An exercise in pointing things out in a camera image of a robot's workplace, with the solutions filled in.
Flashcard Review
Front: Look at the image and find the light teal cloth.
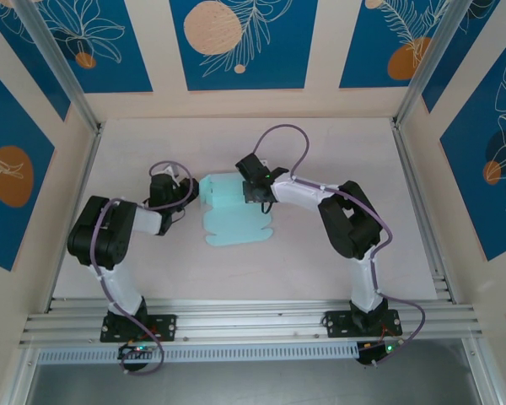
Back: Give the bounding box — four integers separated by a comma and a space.
198, 172, 275, 248

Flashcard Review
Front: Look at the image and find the blue poster with peach circle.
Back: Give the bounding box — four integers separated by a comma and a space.
169, 0, 320, 92

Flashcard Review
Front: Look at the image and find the small black controller board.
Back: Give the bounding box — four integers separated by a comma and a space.
117, 342, 157, 360
356, 340, 406, 366

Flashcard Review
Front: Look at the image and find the grey metal panel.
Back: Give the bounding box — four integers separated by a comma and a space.
27, 363, 480, 405

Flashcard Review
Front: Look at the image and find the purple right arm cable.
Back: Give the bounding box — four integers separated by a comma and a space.
252, 124, 427, 366

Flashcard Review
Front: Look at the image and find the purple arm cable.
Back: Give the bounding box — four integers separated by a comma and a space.
252, 124, 427, 366
92, 161, 197, 376

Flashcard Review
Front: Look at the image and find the aluminium floor rail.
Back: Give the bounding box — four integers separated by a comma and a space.
390, 120, 455, 303
44, 121, 106, 313

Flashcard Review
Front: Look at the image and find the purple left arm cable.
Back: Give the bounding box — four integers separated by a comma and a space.
92, 161, 197, 376

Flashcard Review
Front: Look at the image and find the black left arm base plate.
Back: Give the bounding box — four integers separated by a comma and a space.
100, 314, 178, 343

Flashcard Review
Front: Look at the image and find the blue floral wall poster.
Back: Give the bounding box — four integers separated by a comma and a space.
0, 58, 56, 272
440, 41, 506, 262
0, 0, 72, 122
23, 0, 154, 95
421, 0, 506, 115
339, 0, 452, 89

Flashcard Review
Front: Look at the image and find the aluminium rail frame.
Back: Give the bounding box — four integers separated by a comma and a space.
19, 297, 484, 349

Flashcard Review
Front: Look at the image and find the aluminium corner post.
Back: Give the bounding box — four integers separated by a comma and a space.
12, 0, 105, 136
391, 0, 469, 127

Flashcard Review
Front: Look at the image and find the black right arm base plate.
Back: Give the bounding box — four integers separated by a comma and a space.
322, 310, 402, 338

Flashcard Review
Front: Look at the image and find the white slotted cable duct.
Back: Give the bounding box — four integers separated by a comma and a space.
36, 342, 359, 365

